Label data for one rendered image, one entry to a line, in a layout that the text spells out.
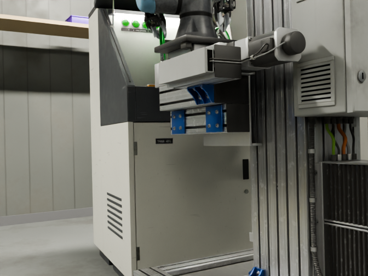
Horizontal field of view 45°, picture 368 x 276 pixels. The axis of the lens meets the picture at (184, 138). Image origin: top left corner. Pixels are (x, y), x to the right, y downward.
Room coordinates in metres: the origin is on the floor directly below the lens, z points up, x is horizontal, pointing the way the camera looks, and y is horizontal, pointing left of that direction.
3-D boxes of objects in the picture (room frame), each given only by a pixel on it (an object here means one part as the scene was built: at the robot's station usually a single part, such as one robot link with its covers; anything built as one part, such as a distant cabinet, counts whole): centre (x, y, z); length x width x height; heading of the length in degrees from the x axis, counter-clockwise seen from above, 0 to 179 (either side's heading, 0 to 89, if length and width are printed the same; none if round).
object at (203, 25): (1.55, -0.05, 1.09); 0.15 x 0.15 x 0.10
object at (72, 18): (3.82, 0.84, 1.72); 0.28 x 0.19 x 0.09; 121
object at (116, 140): (2.37, 0.04, 0.39); 0.70 x 0.58 x 0.79; 113
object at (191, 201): (2.10, -0.07, 0.44); 0.65 x 0.02 x 0.68; 113
